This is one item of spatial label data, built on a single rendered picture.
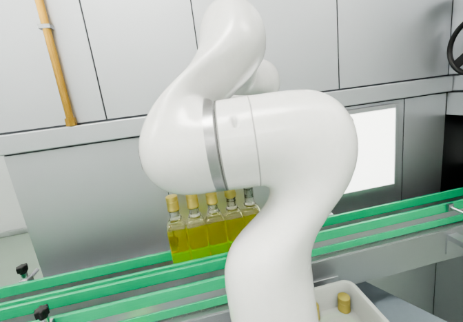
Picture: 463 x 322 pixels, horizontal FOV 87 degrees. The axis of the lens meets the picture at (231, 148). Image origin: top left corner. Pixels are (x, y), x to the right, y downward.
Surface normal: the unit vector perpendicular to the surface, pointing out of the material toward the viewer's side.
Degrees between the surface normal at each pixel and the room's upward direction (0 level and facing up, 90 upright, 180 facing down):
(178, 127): 54
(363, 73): 90
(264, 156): 98
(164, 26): 90
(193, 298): 90
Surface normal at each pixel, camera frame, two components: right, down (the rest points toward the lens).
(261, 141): -0.04, 0.00
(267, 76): 0.65, -0.04
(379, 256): 0.18, 0.19
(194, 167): -0.02, 0.31
